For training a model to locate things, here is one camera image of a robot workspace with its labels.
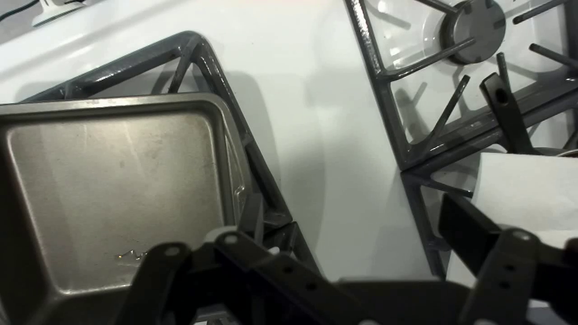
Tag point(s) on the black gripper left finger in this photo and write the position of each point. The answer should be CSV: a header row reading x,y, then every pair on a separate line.
x,y
149,296

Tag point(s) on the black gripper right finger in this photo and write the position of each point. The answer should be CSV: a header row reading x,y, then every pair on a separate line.
x,y
505,284

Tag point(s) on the white paper sheet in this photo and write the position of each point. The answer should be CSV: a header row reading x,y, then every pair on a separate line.
x,y
532,192

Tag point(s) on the square metal baking pan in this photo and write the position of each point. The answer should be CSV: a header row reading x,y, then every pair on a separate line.
x,y
91,186

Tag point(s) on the grey far stove grate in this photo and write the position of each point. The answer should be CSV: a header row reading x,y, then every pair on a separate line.
x,y
194,51

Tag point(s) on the grey stove grate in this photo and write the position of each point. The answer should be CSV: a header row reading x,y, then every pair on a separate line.
x,y
434,112
194,51

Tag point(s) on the grey near stove grate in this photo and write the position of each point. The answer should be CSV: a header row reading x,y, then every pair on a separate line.
x,y
434,112

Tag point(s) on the white stove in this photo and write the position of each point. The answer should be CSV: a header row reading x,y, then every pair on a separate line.
x,y
299,76

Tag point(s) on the round stove burner cap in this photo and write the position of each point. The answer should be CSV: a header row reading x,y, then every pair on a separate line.
x,y
479,20

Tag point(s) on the black pot handle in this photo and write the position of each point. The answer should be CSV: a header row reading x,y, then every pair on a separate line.
x,y
508,114

